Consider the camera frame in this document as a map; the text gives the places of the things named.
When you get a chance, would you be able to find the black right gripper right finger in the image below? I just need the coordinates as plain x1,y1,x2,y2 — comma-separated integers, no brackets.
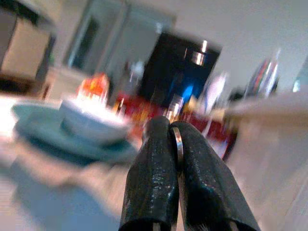
169,121,261,231

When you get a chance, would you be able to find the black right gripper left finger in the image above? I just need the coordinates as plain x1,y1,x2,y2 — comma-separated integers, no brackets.
119,116,180,231

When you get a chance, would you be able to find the silver metal cutlery handle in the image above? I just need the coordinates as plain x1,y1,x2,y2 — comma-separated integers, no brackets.
169,127,184,172

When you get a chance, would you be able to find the red round tray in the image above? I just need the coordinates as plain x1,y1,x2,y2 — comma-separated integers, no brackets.
115,95,240,161

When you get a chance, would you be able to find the white ceramic bowl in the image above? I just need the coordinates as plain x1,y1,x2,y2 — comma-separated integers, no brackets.
59,98,130,145

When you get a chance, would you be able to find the teal ceramic plate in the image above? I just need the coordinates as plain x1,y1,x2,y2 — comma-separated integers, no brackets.
11,100,138,167

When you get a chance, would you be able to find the orange red packet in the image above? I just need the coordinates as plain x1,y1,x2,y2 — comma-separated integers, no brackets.
76,72,110,104

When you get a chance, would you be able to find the black box appliance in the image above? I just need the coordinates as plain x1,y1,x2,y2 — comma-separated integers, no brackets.
141,32,222,109

